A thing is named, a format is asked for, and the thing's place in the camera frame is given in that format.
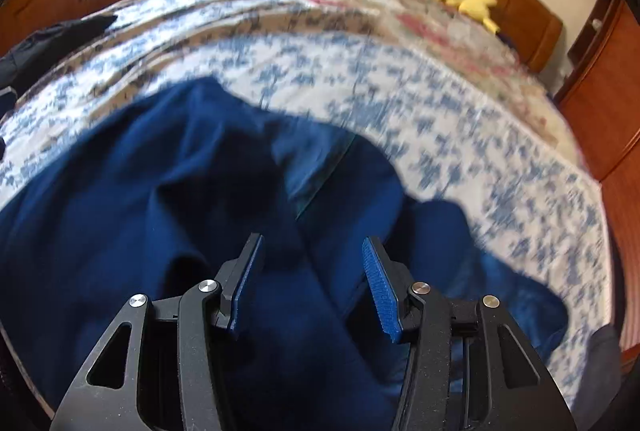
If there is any wooden slatted wardrobe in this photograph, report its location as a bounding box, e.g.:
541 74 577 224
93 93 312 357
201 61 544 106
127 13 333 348
555 0 640 362

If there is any pink floral quilt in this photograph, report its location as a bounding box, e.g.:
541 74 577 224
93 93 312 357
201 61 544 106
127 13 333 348
240 0 581 152

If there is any grey cloth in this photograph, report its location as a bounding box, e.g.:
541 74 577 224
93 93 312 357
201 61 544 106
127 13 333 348
582 325 623 417

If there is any yellow plush toy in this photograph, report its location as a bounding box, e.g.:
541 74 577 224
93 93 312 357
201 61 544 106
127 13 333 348
431 0 501 35

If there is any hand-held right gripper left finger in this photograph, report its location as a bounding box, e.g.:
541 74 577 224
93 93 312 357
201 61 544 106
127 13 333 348
50 232 265 431

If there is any dark cloth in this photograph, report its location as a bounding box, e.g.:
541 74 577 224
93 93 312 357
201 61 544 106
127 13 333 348
0 13 118 94

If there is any blue floral bedsheet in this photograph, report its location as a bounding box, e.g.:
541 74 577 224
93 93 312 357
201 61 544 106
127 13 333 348
0 0 613 412

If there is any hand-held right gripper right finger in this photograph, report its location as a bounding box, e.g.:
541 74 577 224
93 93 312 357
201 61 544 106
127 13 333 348
361 237 578 431

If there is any blue suit jacket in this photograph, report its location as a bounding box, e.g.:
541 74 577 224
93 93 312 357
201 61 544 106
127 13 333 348
0 77 571 431

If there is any wooden corner shelf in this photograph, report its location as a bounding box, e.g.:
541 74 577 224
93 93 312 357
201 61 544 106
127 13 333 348
567 0 621 76

